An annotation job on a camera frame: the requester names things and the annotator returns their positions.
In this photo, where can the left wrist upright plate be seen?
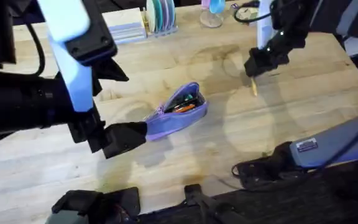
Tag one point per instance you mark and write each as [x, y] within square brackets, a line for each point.
[73, 62]

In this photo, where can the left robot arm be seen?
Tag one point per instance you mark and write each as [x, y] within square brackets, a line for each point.
[11, 105]

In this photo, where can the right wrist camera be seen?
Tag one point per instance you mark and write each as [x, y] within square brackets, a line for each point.
[291, 14]

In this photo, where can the black rail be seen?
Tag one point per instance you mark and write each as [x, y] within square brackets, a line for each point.
[291, 202]

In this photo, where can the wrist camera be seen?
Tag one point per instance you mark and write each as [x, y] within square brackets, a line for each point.
[291, 14]
[93, 37]

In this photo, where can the right wrist upright plate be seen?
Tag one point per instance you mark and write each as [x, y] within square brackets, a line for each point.
[263, 28]

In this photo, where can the pink cup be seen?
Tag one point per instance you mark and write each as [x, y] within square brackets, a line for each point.
[205, 3]

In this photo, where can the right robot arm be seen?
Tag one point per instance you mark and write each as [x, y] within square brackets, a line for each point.
[337, 146]

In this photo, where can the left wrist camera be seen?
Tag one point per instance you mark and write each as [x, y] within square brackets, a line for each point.
[93, 37]

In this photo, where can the blue plate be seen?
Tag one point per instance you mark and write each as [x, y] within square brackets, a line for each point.
[171, 12]

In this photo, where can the wrist upright plate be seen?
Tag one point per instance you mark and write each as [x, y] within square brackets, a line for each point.
[73, 62]
[263, 28]

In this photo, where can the yellow pen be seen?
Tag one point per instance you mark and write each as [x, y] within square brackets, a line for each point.
[254, 88]

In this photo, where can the teal plate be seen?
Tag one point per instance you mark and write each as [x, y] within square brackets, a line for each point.
[158, 14]

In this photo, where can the white plate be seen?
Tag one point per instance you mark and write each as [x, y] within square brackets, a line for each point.
[150, 15]

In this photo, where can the blue cup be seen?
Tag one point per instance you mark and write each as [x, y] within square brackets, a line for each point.
[217, 5]

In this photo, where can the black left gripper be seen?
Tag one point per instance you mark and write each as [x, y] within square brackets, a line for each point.
[87, 130]

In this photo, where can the purple zip bag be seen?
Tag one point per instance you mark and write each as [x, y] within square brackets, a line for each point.
[174, 119]

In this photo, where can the purple plate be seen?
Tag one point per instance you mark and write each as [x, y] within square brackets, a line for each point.
[165, 14]

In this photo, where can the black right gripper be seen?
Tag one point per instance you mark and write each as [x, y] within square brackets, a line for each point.
[287, 40]

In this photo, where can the clear plate rack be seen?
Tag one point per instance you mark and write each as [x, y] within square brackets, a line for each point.
[163, 31]

